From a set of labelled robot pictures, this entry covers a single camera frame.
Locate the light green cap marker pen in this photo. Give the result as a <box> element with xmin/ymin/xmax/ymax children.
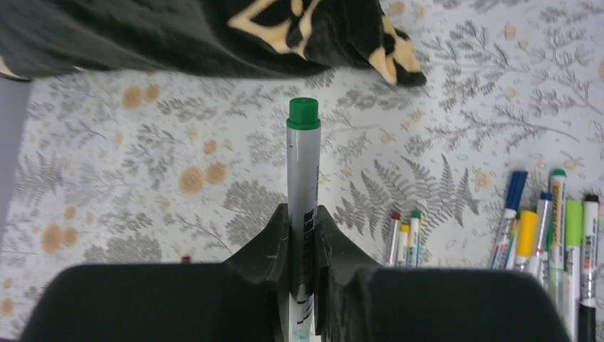
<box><xmin>564</xmin><ymin>199</ymin><xmax>583</xmax><ymax>341</ymax></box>

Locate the brown marker pen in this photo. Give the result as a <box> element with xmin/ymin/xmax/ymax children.
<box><xmin>385</xmin><ymin>212</ymin><xmax>401</xmax><ymax>267</ymax></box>

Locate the blue cap marker pen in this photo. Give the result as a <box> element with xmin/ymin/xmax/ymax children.
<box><xmin>489</xmin><ymin>171</ymin><xmax>528</xmax><ymax>269</ymax></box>

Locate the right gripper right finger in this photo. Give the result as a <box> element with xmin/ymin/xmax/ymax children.
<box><xmin>315</xmin><ymin>206</ymin><xmax>568</xmax><ymax>341</ymax></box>

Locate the dark green end marker pen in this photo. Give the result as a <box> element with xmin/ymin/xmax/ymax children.
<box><xmin>286</xmin><ymin>98</ymin><xmax>321</xmax><ymax>341</ymax></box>

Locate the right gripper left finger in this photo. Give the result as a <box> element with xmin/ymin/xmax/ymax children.
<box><xmin>20</xmin><ymin>204</ymin><xmax>289</xmax><ymax>341</ymax></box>

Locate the floral table mat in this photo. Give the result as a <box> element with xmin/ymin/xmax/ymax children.
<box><xmin>0</xmin><ymin>0</ymin><xmax>604</xmax><ymax>342</ymax></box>

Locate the yellow cap marker pen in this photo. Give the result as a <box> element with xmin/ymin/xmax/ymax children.
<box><xmin>396</xmin><ymin>223</ymin><xmax>410</xmax><ymax>267</ymax></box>

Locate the black pillow with beige flowers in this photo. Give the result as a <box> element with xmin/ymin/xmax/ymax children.
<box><xmin>1</xmin><ymin>1</ymin><xmax>427</xmax><ymax>87</ymax></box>

